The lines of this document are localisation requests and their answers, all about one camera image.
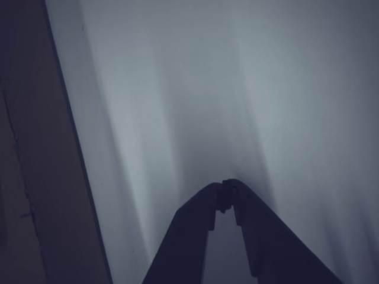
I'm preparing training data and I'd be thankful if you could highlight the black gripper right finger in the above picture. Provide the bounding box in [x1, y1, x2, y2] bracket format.
[221, 178, 343, 284]

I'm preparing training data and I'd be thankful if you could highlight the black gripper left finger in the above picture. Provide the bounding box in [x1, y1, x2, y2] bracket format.
[142, 182, 223, 284]

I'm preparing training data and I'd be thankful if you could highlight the brown cardboard box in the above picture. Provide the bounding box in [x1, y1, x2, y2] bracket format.
[0, 0, 114, 284]

